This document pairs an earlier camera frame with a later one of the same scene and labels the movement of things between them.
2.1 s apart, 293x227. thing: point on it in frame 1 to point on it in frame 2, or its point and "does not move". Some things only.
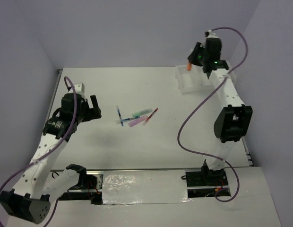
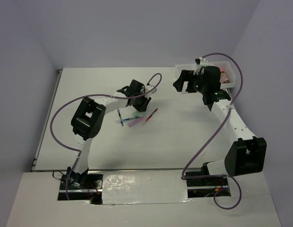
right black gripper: (192, 57) to (186, 76)
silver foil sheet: (144, 187) does not move
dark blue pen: (119, 115) does not move
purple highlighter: (134, 122) does not move
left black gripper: (93, 113) to (143, 107)
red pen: (150, 117) does not move
